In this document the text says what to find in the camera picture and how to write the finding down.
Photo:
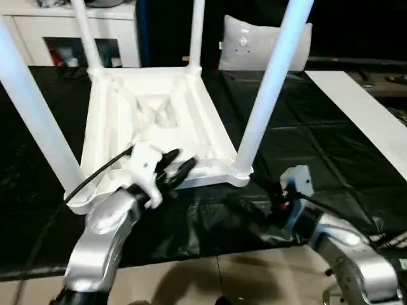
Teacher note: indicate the white sideboard with glass doors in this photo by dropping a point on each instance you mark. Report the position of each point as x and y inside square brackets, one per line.
[47, 28]

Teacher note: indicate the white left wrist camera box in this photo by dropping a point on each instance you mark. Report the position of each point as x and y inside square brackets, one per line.
[144, 168]

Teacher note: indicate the grey helmet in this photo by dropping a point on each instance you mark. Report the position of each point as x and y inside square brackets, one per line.
[101, 2]

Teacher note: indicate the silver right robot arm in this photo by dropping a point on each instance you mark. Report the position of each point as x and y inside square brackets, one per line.
[349, 254]

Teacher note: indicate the black bar with red mark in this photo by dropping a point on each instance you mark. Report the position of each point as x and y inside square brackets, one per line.
[365, 60]

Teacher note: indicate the black cabinet with gold label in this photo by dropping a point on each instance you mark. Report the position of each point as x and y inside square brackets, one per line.
[165, 31]

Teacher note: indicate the white plastic table top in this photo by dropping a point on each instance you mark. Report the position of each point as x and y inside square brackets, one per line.
[178, 133]

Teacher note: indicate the black quilted mat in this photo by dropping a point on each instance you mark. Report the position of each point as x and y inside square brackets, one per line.
[318, 143]

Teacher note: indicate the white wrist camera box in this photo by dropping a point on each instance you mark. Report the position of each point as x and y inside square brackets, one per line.
[299, 181]
[144, 168]

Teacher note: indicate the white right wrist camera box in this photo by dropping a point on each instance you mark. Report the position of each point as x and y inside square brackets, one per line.
[299, 181]

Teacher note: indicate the white flat panel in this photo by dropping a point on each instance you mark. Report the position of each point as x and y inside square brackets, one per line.
[359, 108]

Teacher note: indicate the grey cushion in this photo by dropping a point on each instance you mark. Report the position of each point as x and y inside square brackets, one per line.
[254, 44]

